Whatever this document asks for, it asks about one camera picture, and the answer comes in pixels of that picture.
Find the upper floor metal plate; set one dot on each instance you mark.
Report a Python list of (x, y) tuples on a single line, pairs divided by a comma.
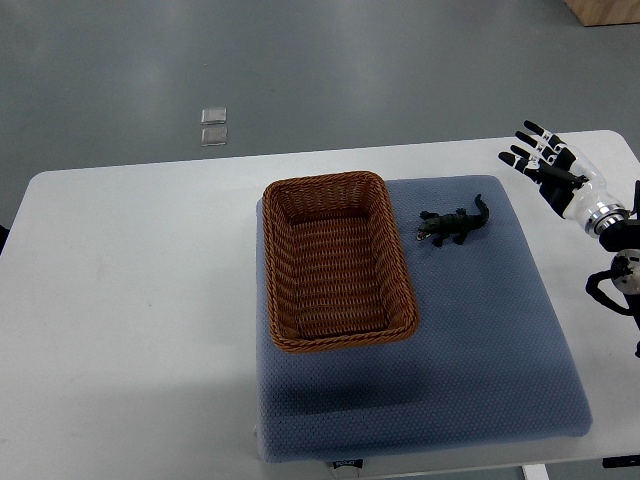
[(214, 115)]

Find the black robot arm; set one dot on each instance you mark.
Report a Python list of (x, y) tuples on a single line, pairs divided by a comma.
[(622, 238)]

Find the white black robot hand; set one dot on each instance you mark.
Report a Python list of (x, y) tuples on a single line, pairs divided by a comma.
[(568, 181)]

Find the black table control panel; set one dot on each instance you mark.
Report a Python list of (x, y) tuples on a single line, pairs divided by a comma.
[(621, 461)]

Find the dark toy crocodile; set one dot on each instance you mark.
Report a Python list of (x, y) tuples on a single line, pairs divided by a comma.
[(455, 225)]

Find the wooden box corner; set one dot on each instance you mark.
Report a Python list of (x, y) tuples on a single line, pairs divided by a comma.
[(592, 13)]

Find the lower floor metal plate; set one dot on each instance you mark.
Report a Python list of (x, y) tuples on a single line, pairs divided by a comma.
[(215, 135)]

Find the blue grey foam cushion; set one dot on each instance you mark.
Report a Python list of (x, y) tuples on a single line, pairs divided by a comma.
[(488, 364)]

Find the floor metal plate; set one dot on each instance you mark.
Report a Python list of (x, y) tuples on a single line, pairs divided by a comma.
[(215, 135), (214, 115)]

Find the brown wicker basket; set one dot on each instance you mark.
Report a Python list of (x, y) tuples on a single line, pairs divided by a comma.
[(336, 274)]

